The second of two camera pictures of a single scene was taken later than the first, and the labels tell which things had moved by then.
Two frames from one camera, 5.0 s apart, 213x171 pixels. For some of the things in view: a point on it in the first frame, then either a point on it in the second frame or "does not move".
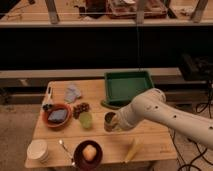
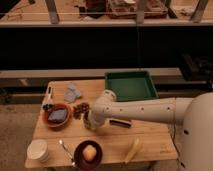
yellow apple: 89,151 does not move
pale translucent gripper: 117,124 to 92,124
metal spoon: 61,143 does not move
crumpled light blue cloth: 71,93 does not move
